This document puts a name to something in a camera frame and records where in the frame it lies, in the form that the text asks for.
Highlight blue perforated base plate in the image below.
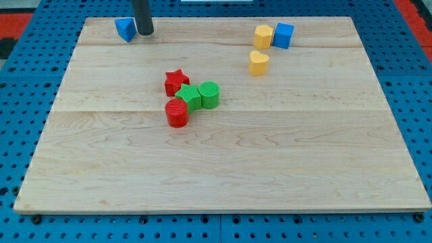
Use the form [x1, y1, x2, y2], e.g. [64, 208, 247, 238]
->
[1, 1, 431, 242]

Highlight light wooden board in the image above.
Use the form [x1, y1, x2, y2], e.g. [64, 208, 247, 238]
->
[14, 17, 431, 215]

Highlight yellow hexagon block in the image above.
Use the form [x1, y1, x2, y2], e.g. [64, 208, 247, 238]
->
[253, 24, 273, 50]

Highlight green cylinder block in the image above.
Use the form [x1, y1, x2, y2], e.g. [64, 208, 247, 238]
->
[198, 81, 220, 109]

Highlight yellow heart block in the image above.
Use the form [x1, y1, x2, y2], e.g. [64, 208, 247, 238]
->
[248, 51, 270, 76]

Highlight red cylinder block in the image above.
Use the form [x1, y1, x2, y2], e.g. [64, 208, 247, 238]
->
[165, 99, 188, 128]

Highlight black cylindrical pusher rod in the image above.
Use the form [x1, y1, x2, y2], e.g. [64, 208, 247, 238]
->
[131, 0, 154, 36]

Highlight blue cube block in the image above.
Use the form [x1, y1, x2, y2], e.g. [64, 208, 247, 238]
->
[273, 23, 295, 49]

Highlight red star block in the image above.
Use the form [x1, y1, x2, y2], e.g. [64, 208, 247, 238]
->
[164, 69, 190, 97]

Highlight green star block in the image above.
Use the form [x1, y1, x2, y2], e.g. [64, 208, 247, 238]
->
[175, 84, 202, 113]

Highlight blue triangular prism block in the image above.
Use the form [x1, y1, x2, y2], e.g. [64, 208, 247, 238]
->
[114, 18, 137, 43]

